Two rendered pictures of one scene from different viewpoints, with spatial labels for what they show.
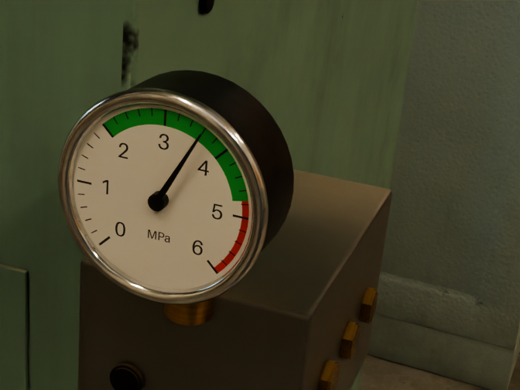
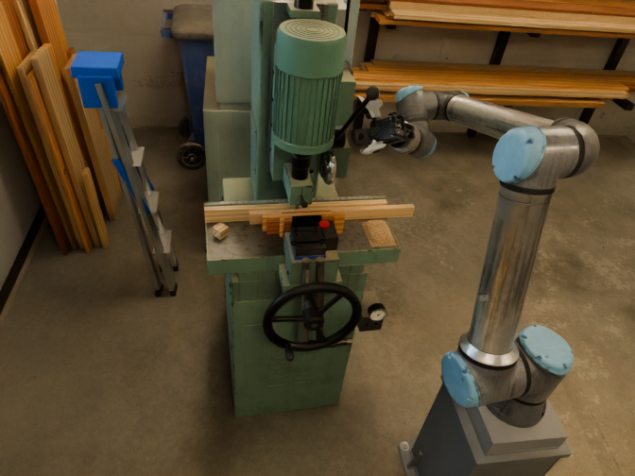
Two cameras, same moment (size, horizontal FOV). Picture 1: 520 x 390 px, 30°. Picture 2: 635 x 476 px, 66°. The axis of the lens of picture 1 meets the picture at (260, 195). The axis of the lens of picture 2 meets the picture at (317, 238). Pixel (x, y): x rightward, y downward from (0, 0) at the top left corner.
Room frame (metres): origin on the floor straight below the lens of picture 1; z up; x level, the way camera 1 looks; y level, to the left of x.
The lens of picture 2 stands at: (-0.54, 0.83, 1.89)
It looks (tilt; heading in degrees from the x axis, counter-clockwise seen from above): 40 degrees down; 327
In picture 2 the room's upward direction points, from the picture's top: 7 degrees clockwise
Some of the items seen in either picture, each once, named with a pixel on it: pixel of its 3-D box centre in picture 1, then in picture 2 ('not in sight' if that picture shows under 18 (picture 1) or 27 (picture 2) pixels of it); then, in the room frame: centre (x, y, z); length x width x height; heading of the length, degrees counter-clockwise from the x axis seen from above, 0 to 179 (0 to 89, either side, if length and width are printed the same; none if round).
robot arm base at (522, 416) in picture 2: not in sight; (518, 389); (-0.18, -0.19, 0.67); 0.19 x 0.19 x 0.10
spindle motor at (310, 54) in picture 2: not in sight; (307, 89); (0.54, 0.21, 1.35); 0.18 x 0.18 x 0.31
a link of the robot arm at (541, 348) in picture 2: not in sight; (534, 363); (-0.18, -0.18, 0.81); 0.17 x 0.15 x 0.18; 78
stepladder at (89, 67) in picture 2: not in sight; (135, 189); (1.35, 0.57, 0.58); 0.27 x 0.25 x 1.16; 71
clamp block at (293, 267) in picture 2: not in sight; (310, 257); (0.35, 0.25, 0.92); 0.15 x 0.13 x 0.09; 73
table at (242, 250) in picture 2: not in sight; (303, 248); (0.43, 0.23, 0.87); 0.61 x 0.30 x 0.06; 73
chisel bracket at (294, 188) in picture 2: not in sight; (298, 184); (0.56, 0.20, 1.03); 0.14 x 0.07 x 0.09; 163
